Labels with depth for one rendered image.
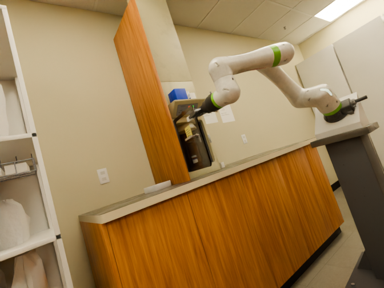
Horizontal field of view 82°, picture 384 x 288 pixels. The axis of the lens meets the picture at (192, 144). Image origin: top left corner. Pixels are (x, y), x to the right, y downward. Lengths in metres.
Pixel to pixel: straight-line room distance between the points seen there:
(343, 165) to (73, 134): 1.88
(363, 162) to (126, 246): 1.41
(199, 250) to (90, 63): 1.68
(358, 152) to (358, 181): 0.18
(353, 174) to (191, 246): 1.09
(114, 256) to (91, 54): 1.65
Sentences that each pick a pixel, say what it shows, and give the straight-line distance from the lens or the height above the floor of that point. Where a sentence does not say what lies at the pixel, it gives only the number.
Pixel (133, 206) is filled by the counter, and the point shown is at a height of 0.93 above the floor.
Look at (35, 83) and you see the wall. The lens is 2.02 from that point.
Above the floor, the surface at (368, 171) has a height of 0.68.
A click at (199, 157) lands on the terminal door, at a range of 1.44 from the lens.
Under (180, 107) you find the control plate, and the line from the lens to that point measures 1.66.
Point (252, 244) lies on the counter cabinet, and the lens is 1.60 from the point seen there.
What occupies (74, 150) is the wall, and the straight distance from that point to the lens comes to 1.85.
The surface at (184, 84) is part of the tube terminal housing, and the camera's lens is 1.89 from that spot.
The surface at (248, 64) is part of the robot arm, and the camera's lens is 1.22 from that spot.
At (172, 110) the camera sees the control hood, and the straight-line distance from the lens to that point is 1.63.
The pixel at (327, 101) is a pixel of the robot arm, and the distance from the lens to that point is 1.62.
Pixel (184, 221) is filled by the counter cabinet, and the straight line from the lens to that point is 1.27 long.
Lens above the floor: 1.01
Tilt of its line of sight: 6 degrees up
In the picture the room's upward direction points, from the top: 18 degrees counter-clockwise
